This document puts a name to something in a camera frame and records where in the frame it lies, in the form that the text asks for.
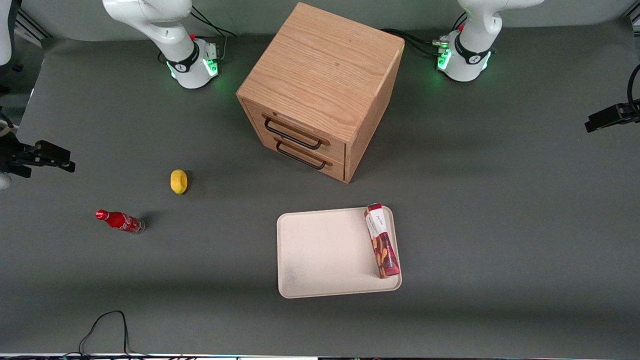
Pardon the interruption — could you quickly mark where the black right arm base cable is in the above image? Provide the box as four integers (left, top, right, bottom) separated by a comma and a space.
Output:
190, 5, 237, 39

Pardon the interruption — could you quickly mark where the red cola bottle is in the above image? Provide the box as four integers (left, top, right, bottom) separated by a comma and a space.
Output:
95, 209, 146, 235

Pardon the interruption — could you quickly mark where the black left arm base cable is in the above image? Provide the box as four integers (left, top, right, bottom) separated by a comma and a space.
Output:
381, 27, 451, 57

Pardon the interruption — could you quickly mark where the black drawer handle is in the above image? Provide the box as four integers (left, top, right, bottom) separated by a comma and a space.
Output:
274, 136, 334, 171
262, 113, 331, 151

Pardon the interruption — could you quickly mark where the yellow lemon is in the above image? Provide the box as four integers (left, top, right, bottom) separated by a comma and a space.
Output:
170, 169, 189, 195

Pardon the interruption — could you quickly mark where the black arm base cable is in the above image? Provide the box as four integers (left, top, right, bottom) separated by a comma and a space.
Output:
381, 27, 451, 57
190, 5, 237, 39

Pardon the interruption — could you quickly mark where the wooden drawer front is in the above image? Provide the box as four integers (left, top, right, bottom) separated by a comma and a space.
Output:
248, 121, 347, 182
242, 98, 347, 164

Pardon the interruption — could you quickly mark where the black cable loop on table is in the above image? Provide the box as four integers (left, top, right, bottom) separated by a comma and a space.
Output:
77, 310, 151, 359

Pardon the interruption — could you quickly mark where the wooden drawer cabinet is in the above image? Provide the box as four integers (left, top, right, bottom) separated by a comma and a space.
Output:
236, 2, 406, 184

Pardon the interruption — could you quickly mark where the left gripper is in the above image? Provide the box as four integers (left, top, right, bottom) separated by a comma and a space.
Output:
584, 100, 640, 134

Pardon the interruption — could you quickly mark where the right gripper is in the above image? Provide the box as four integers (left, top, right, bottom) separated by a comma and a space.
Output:
0, 134, 76, 179

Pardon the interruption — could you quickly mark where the red cookie box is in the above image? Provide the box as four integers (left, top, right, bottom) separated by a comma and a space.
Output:
363, 203, 402, 280

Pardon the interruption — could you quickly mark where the white rectangular tray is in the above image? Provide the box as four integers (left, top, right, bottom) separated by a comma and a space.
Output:
276, 205, 403, 299

